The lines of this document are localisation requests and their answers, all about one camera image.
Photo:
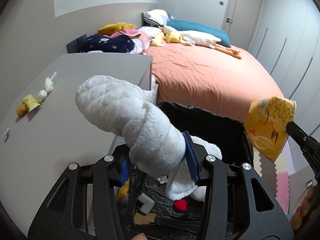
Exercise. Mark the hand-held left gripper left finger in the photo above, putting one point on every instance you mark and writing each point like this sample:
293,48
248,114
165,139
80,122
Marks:
123,171

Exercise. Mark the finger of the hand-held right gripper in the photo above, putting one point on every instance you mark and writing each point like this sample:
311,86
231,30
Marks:
297,131

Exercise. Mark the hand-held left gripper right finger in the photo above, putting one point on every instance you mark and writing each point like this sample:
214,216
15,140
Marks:
192,160

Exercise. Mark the white rabbit plush plaid outfit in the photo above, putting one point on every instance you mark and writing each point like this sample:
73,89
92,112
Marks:
212,150

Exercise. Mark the yellow snack bag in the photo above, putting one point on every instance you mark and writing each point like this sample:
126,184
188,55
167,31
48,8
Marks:
267,130

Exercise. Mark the grey cardboard tube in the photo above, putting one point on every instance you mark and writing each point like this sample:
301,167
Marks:
146,201

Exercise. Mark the black trash bag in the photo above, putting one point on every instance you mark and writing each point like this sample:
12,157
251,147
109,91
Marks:
225,135

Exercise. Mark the red heart plush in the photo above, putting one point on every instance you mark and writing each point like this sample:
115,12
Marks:
181,205

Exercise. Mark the white towel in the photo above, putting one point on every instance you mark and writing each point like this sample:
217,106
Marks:
120,105

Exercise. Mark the person's left hand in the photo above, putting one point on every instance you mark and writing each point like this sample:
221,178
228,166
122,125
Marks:
139,237

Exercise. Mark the small yellow plush toy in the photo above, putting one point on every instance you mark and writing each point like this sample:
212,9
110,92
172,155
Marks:
123,192

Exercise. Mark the brown cardboard piece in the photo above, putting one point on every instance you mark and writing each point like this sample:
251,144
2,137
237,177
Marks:
143,218

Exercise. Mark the pastel foam floor mat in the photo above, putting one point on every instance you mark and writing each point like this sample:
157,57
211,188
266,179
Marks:
277,180

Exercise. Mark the brown braided cushion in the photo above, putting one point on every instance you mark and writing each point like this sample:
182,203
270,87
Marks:
302,210

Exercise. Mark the bed with orange sheet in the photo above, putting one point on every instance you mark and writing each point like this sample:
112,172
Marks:
212,77

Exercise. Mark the white wardrobe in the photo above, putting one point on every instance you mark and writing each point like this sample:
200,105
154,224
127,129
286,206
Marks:
292,42

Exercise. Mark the crumpled white tissue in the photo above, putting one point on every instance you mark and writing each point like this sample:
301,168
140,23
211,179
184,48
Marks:
50,83
42,95

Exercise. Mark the yellow paper cup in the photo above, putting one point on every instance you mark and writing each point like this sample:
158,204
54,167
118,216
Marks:
31,101

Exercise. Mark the small brown plush toy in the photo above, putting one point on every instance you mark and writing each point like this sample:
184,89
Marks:
21,110

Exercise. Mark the white goose plush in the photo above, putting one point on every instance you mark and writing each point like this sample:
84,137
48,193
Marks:
200,37

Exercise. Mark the pale yellow plush toy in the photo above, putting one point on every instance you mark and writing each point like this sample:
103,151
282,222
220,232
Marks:
157,41

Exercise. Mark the yellow duck plush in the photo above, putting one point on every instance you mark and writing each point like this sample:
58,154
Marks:
172,37

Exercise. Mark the pink blanket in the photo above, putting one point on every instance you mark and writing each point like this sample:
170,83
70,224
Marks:
141,42

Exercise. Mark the navy printed blanket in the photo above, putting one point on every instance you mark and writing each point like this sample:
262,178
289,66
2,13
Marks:
107,43

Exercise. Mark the teal cushion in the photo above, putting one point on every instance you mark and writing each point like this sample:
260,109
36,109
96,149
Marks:
200,28

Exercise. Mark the white floral pillow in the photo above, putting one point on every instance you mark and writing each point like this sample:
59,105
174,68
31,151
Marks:
151,32

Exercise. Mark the black chair back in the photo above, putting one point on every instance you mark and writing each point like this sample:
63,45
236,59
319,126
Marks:
75,45

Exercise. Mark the white door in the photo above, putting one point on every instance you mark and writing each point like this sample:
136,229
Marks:
245,5

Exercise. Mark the mustard yellow plush pillow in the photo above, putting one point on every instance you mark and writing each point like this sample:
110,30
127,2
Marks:
115,28

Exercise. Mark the checkered patchwork pillow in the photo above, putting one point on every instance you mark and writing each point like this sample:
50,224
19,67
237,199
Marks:
157,17

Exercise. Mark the wall socket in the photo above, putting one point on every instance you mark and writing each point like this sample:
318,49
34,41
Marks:
309,183

